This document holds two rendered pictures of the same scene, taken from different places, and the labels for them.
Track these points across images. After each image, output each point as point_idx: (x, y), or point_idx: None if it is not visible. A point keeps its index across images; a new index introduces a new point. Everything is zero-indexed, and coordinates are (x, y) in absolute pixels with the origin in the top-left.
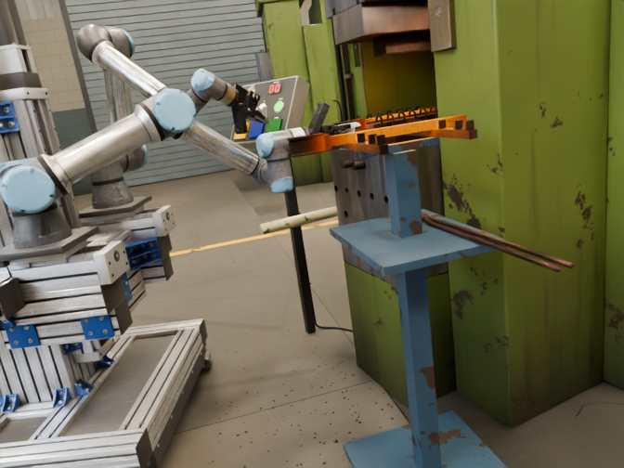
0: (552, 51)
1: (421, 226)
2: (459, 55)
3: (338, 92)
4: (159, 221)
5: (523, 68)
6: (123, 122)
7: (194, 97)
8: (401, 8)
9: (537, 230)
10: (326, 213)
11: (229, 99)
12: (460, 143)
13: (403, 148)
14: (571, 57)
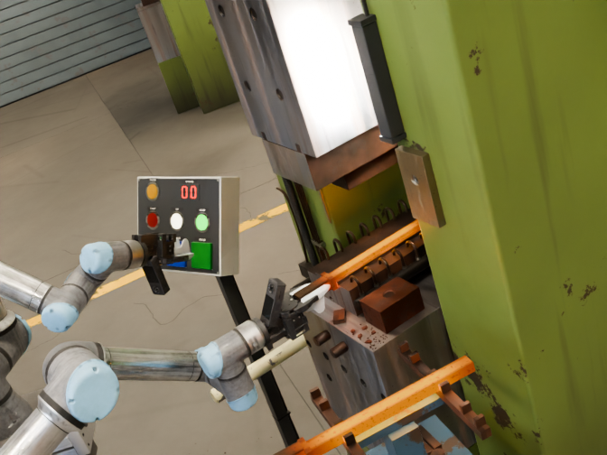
0: (570, 218)
1: None
2: (451, 234)
3: (282, 180)
4: (78, 439)
5: (536, 256)
6: (32, 431)
7: (89, 281)
8: (359, 135)
9: (580, 414)
10: (297, 346)
11: (137, 264)
12: (468, 325)
13: (402, 423)
14: (596, 210)
